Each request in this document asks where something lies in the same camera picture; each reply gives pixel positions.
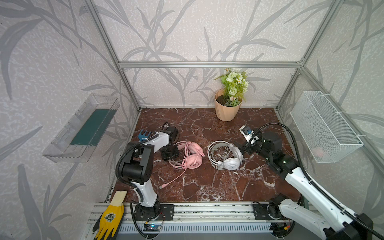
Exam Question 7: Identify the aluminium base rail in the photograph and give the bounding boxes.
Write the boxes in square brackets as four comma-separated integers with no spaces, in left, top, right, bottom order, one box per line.
[83,201,340,229]

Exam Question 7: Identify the yellow black work glove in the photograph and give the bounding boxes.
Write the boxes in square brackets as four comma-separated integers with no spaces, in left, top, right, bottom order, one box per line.
[93,191,127,240]

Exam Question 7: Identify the beige flower pot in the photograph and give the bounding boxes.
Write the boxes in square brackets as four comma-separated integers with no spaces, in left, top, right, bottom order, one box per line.
[214,89,242,122]

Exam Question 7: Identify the blue garden rake wooden handle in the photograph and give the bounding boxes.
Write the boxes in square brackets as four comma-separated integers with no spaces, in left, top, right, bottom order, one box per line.
[138,129,152,141]

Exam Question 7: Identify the clear plastic wall tray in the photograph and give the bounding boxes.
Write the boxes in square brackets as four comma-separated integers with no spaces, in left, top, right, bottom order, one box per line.
[43,94,120,163]

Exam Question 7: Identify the pink object in basket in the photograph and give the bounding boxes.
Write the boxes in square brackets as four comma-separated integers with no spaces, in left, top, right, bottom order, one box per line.
[312,147,326,158]

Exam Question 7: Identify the white wire mesh basket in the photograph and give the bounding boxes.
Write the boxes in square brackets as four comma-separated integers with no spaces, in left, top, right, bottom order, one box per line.
[291,91,364,164]

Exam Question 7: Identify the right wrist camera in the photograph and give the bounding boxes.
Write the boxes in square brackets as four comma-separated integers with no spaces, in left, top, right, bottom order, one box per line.
[240,125,259,146]

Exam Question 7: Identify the pink headphones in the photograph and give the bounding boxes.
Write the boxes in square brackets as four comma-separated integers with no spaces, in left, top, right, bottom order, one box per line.
[169,141,205,170]

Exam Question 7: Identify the grey white headphone cable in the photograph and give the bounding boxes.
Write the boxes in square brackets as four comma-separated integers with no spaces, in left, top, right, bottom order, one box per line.
[209,143,233,166]

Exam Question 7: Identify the white headphones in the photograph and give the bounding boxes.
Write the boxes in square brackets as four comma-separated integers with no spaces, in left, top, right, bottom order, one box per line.
[207,141,244,171]

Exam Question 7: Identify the green artificial plant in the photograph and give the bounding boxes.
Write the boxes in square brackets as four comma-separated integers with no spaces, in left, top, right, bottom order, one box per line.
[217,68,249,107]

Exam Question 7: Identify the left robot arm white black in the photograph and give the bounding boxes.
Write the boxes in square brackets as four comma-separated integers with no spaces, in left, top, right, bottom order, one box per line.
[116,122,179,215]

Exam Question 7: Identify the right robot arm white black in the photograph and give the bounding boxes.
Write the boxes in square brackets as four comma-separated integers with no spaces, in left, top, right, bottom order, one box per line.
[239,125,384,240]

